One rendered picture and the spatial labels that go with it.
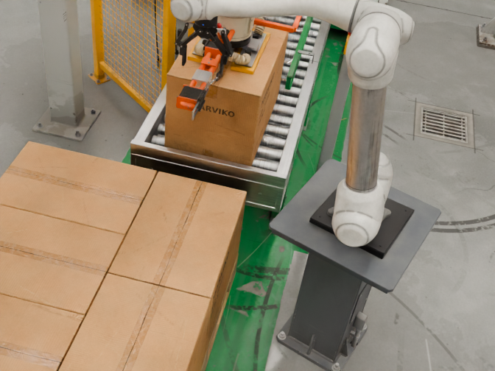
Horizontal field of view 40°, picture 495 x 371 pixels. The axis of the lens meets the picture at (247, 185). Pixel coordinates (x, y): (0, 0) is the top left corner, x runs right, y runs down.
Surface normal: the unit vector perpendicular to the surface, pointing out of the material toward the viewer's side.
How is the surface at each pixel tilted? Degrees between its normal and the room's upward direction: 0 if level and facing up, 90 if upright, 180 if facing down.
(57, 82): 90
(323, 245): 0
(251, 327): 0
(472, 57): 0
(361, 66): 80
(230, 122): 90
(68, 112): 90
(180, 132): 90
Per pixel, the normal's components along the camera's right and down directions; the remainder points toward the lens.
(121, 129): 0.11, -0.73
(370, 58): -0.31, 0.49
